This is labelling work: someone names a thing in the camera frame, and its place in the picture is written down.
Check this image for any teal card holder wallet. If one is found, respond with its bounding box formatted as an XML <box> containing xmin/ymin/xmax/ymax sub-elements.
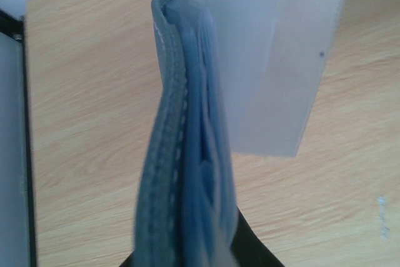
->
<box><xmin>134</xmin><ymin>0</ymin><xmax>345</xmax><ymax>266</ymax></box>

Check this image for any black corner frame post left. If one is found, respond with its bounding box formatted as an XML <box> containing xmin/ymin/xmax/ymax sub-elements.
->
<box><xmin>1</xmin><ymin>11</ymin><xmax>38</xmax><ymax>266</ymax></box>

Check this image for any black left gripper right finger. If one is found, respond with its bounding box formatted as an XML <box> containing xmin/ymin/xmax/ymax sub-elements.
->
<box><xmin>231</xmin><ymin>210</ymin><xmax>284</xmax><ymax>267</ymax></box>

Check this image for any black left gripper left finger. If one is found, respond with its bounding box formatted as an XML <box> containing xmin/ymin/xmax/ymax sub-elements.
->
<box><xmin>120</xmin><ymin>251</ymin><xmax>135</xmax><ymax>267</ymax></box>

